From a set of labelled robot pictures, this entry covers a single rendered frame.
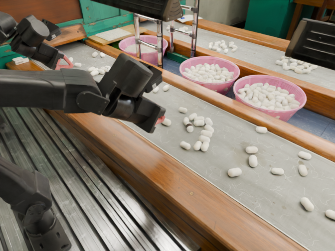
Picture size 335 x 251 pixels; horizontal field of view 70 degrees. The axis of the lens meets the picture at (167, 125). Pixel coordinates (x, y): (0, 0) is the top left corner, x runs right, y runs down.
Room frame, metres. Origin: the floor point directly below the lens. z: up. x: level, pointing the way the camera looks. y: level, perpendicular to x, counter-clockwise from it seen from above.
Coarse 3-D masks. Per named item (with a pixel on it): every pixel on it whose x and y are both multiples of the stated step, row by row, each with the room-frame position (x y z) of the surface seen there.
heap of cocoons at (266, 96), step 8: (248, 88) 0.87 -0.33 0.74; (256, 88) 0.88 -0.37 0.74; (264, 88) 0.87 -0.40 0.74; (272, 88) 0.86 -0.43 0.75; (280, 88) 0.87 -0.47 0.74; (240, 96) 0.80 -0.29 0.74; (248, 96) 0.81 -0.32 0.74; (256, 96) 0.81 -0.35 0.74; (264, 96) 0.81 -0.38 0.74; (272, 96) 0.80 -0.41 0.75; (280, 96) 0.81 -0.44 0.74; (288, 96) 0.80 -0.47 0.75; (256, 104) 0.75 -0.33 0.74; (264, 104) 0.75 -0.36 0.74; (272, 104) 0.75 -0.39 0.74; (280, 104) 0.75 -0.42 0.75; (288, 104) 0.78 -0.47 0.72; (296, 104) 0.76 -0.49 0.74
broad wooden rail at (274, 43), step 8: (200, 24) 1.65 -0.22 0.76; (208, 24) 1.65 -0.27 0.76; (216, 24) 1.65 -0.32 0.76; (224, 24) 1.65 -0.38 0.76; (216, 32) 1.55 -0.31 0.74; (224, 32) 1.52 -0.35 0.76; (232, 32) 1.49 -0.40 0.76; (240, 32) 1.49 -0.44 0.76; (248, 32) 1.49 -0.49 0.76; (256, 32) 1.49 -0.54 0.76; (248, 40) 1.40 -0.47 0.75; (256, 40) 1.37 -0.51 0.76; (264, 40) 1.36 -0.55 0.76; (272, 40) 1.36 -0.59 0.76; (280, 40) 1.36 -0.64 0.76; (288, 40) 1.36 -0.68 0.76; (272, 48) 1.30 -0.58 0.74; (280, 48) 1.27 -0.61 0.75
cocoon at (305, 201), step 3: (303, 198) 0.33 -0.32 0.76; (306, 198) 0.33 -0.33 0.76; (303, 201) 0.33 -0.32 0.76; (306, 201) 0.33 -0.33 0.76; (309, 201) 0.33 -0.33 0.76; (303, 204) 0.32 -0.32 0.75; (306, 204) 0.32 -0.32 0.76; (309, 204) 0.32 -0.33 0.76; (312, 204) 0.32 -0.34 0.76; (306, 207) 0.31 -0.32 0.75; (309, 207) 0.31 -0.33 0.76; (312, 207) 0.31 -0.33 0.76; (309, 210) 0.31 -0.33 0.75; (312, 210) 0.31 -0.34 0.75
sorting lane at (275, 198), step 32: (64, 64) 1.10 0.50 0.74; (96, 64) 1.10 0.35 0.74; (160, 96) 0.81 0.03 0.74; (192, 96) 0.81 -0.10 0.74; (160, 128) 0.61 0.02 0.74; (224, 128) 0.61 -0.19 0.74; (192, 160) 0.47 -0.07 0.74; (224, 160) 0.47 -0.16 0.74; (288, 160) 0.47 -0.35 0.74; (320, 160) 0.47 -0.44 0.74; (224, 192) 0.36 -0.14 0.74; (256, 192) 0.36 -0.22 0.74; (288, 192) 0.36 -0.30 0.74; (320, 192) 0.36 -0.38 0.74; (288, 224) 0.28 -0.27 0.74; (320, 224) 0.28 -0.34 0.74
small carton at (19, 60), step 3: (18, 57) 1.08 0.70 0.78; (21, 57) 1.08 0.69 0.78; (24, 57) 1.08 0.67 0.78; (27, 57) 1.08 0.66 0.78; (12, 60) 1.06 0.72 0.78; (15, 60) 1.05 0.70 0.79; (18, 60) 1.05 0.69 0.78; (21, 60) 1.06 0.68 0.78; (24, 60) 1.07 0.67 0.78; (27, 60) 1.08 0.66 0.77; (15, 63) 1.04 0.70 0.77; (18, 63) 1.05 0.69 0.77; (21, 63) 1.06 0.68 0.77
